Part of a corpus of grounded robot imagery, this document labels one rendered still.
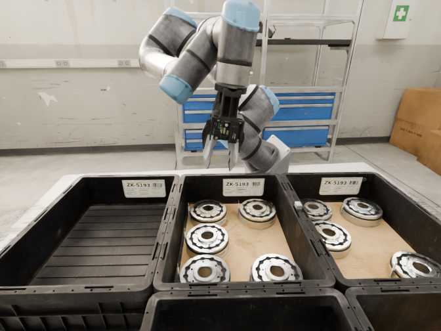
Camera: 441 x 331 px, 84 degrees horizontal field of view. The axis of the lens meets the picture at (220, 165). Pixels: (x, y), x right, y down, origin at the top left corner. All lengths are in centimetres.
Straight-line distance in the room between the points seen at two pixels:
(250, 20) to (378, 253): 59
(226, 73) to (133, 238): 46
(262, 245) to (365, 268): 23
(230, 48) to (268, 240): 46
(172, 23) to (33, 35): 283
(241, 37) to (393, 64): 370
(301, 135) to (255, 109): 185
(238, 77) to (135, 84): 287
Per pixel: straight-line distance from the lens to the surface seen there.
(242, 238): 66
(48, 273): 70
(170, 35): 96
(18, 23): 376
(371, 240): 76
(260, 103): 94
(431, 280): 56
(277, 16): 250
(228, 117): 53
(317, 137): 284
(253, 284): 44
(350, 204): 82
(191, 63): 60
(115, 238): 72
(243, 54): 53
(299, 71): 352
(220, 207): 72
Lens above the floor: 127
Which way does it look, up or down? 25 degrees down
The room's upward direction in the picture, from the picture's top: straight up
